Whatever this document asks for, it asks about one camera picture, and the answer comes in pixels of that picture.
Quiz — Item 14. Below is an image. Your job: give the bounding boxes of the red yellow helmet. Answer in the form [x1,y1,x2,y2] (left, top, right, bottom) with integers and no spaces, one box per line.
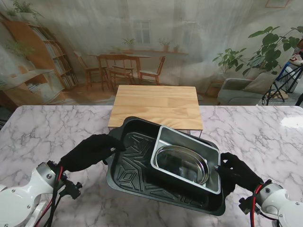
[289,53,303,66]

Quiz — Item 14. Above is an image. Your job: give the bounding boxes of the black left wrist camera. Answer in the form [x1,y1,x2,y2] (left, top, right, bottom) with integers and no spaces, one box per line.
[60,179,82,201]

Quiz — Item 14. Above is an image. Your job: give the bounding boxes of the red black cable bundle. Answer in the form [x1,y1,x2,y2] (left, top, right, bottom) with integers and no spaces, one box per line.
[248,184,264,227]
[42,165,70,227]

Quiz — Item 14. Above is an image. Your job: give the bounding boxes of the wooden top metal frame shelf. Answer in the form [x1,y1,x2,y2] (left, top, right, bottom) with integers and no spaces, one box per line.
[107,85,204,140]

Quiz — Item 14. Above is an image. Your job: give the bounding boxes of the black tripod stand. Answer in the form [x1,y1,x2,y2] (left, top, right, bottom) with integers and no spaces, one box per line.
[261,62,303,106]

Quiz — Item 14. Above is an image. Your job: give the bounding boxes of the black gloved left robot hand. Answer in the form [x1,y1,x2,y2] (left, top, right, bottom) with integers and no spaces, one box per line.
[59,133,126,173]

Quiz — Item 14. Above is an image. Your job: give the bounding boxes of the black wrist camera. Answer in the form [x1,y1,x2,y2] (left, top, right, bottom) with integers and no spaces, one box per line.
[60,179,82,201]
[238,197,255,215]

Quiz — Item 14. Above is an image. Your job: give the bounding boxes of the black patterned baking tray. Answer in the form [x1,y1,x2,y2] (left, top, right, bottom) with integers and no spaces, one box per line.
[106,115,226,216]

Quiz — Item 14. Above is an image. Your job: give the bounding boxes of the silver rectangular baking tin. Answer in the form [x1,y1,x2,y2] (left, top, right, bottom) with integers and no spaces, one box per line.
[150,126,222,195]

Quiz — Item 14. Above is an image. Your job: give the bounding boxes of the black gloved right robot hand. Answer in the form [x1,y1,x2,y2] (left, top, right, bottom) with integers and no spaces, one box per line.
[214,152,265,196]

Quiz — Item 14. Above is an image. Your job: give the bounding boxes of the printed room scene backdrop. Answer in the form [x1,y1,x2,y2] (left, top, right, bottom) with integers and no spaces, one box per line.
[0,0,303,106]

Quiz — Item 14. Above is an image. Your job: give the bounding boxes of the oval stainless steel plate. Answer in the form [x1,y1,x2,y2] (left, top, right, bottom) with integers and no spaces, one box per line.
[155,145,210,185]

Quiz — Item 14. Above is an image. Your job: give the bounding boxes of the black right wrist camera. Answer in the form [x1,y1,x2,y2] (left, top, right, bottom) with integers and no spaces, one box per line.
[238,197,255,215]

